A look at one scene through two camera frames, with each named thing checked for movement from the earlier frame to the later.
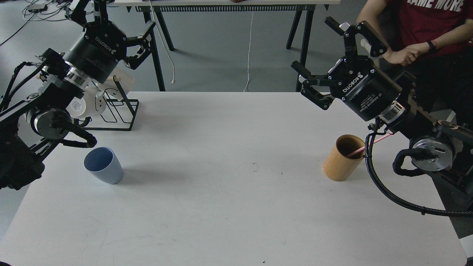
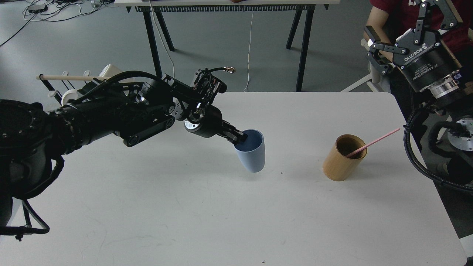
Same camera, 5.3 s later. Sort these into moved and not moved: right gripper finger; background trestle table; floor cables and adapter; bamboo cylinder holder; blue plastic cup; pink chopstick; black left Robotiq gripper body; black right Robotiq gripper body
Moved: black left Robotiq gripper body; black right Robotiq gripper body; blue plastic cup; right gripper finger
Not moved: pink chopstick; floor cables and adapter; background trestle table; bamboo cylinder holder
